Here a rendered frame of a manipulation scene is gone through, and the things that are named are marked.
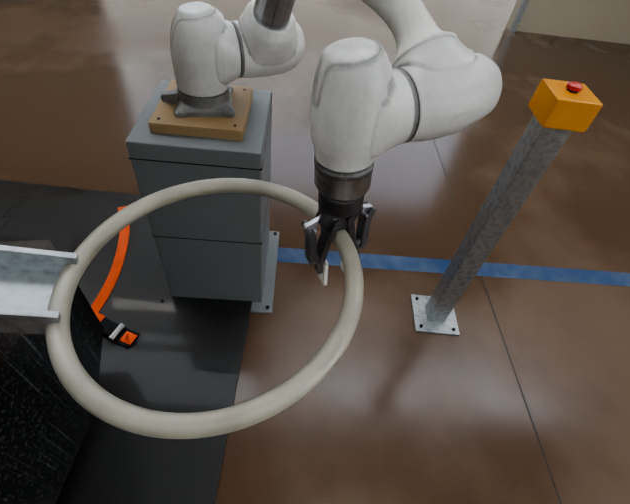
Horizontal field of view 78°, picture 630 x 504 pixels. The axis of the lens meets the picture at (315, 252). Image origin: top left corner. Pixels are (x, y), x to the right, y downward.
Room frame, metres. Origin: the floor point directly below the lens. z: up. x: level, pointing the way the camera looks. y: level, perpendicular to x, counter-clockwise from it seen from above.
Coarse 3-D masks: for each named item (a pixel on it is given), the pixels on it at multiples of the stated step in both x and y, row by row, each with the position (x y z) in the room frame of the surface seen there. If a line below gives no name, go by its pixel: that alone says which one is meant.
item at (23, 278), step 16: (0, 256) 0.33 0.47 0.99; (16, 256) 0.34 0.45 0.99; (32, 256) 0.35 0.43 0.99; (48, 256) 0.35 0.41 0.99; (64, 256) 0.36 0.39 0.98; (0, 272) 0.32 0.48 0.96; (16, 272) 0.33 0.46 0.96; (32, 272) 0.34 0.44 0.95; (48, 272) 0.35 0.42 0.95; (0, 288) 0.30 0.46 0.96; (16, 288) 0.30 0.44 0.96; (32, 288) 0.31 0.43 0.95; (48, 288) 0.32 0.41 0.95; (0, 304) 0.27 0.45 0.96; (16, 304) 0.28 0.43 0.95; (32, 304) 0.29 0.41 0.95; (0, 320) 0.24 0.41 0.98; (16, 320) 0.24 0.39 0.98; (32, 320) 0.25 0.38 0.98; (48, 320) 0.25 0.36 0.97
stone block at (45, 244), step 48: (0, 240) 0.56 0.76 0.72; (48, 240) 0.66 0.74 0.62; (0, 336) 0.35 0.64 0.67; (96, 336) 0.55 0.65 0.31; (0, 384) 0.28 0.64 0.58; (48, 384) 0.35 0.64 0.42; (0, 432) 0.20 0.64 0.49; (48, 432) 0.26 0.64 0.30; (0, 480) 0.13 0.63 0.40; (48, 480) 0.17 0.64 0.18
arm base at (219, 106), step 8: (176, 88) 1.13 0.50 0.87; (232, 88) 1.24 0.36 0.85; (168, 96) 1.10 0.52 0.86; (176, 96) 1.10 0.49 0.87; (184, 96) 1.08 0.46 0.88; (216, 96) 1.09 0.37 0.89; (224, 96) 1.12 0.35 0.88; (184, 104) 1.07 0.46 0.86; (192, 104) 1.07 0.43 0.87; (200, 104) 1.07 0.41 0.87; (208, 104) 1.08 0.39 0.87; (216, 104) 1.09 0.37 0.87; (224, 104) 1.11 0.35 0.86; (176, 112) 1.04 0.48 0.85; (184, 112) 1.05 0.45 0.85; (192, 112) 1.05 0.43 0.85; (200, 112) 1.06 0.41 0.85; (208, 112) 1.07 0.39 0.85; (216, 112) 1.07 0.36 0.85; (224, 112) 1.08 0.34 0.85; (232, 112) 1.09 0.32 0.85
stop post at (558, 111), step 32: (544, 96) 1.05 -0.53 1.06; (576, 96) 1.02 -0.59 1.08; (544, 128) 1.01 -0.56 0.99; (576, 128) 1.00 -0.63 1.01; (512, 160) 1.06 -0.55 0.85; (544, 160) 1.01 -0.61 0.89; (512, 192) 1.01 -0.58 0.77; (480, 224) 1.04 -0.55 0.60; (480, 256) 1.01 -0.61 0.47; (448, 288) 1.01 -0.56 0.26; (416, 320) 1.00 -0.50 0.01; (448, 320) 1.03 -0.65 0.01
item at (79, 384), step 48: (192, 192) 0.56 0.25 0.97; (240, 192) 0.59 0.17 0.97; (288, 192) 0.58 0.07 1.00; (96, 240) 0.42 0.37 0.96; (336, 240) 0.47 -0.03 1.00; (48, 336) 0.23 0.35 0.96; (336, 336) 0.28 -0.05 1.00; (96, 384) 0.18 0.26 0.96; (288, 384) 0.20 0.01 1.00; (144, 432) 0.13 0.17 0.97; (192, 432) 0.13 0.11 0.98
